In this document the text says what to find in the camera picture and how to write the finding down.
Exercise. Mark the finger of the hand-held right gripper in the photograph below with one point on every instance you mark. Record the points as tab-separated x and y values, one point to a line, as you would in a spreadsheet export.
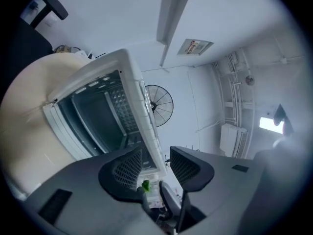
170	199

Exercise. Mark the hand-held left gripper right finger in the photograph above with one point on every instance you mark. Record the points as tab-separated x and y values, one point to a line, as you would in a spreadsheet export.
220	180

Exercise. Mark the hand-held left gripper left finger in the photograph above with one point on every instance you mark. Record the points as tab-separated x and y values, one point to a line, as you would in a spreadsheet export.
85	192

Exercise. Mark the white toaster oven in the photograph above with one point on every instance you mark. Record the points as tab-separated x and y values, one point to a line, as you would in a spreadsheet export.
93	67

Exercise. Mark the green plant in white pot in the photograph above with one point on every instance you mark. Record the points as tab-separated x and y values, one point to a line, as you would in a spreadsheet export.
146	186

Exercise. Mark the white air conditioner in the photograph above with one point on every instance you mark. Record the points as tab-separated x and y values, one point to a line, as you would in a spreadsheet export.
232	138

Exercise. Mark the white ceiling pipes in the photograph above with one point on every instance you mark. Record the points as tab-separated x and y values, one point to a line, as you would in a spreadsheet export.
234	94

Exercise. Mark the black standing fan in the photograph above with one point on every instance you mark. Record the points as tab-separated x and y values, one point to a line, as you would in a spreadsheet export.
160	104

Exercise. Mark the round ceiling detector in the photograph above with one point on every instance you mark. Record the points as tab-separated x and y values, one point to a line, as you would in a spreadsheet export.
250	80

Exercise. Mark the grey electrical panel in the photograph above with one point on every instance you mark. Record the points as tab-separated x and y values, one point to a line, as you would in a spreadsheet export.
195	46

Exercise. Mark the white router with black antennas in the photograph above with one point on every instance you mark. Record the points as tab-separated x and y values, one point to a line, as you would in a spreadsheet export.
85	54

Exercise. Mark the black mesh office chair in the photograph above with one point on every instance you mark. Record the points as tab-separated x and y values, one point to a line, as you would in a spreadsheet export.
29	40

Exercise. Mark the white wall trunking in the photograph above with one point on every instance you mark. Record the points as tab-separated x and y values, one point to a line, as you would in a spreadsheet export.
173	21

